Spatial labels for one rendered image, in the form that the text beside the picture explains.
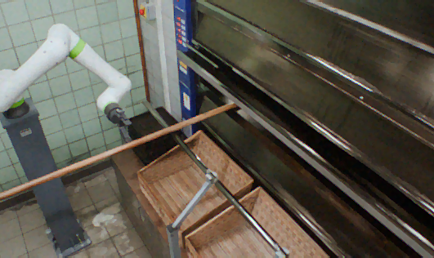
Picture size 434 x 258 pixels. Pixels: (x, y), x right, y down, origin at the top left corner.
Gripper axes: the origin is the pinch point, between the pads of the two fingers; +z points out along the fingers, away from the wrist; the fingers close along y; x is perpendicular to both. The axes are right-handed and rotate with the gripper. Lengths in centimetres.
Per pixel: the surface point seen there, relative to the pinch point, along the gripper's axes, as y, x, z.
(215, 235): 56, -25, 39
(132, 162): 61, -12, -46
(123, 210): 119, 0, -61
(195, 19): -39, -56, -28
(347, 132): -32, -54, 83
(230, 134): 18, -55, 8
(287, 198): 24, -53, 60
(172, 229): 23, 2, 46
